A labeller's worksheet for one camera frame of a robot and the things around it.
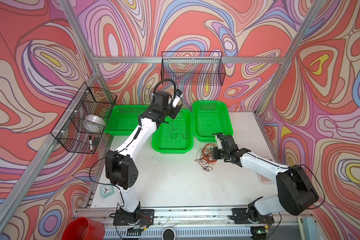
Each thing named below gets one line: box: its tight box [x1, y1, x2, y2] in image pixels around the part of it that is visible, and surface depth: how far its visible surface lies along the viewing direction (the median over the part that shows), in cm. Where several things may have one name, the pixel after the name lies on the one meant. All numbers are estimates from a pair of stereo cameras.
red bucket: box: [62, 216, 106, 240], surface depth 62 cm
